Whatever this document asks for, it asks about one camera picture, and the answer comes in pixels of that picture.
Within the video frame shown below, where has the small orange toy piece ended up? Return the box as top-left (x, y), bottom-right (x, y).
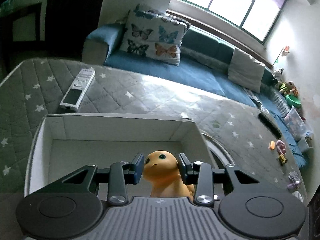
top-left (268, 141), bottom-right (276, 150)

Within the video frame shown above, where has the grey cushion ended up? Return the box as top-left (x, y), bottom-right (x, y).
top-left (228, 48), bottom-right (265, 93)

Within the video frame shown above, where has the blue sofa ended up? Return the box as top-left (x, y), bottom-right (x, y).
top-left (82, 24), bottom-right (308, 168)

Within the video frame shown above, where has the black remote control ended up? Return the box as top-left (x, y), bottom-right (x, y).
top-left (258, 112), bottom-right (282, 139)

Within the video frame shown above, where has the butterfly pillow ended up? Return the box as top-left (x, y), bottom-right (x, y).
top-left (120, 8), bottom-right (191, 66)

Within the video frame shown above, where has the pink toy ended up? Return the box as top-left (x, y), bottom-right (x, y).
top-left (276, 140), bottom-right (286, 155)

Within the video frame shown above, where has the green bowl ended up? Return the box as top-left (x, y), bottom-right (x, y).
top-left (286, 94), bottom-right (302, 108)

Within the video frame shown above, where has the clear plastic storage box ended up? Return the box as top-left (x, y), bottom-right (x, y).
top-left (284, 106), bottom-right (313, 141)

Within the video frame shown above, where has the stuffed toys pile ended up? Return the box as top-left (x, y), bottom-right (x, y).
top-left (273, 68), bottom-right (298, 97)

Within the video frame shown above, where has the white cardboard box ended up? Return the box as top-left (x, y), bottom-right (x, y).
top-left (24, 113), bottom-right (214, 194)

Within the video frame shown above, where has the window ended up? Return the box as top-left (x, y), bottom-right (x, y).
top-left (180, 0), bottom-right (287, 43)

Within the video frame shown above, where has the purple toy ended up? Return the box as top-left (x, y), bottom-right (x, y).
top-left (287, 171), bottom-right (301, 189)

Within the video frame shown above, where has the dark door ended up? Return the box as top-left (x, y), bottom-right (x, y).
top-left (44, 0), bottom-right (103, 60)

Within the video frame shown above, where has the small yellow toy car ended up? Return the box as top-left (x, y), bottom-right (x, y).
top-left (278, 154), bottom-right (288, 166)

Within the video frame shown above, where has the white remote control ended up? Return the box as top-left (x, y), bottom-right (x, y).
top-left (60, 68), bottom-right (95, 111)

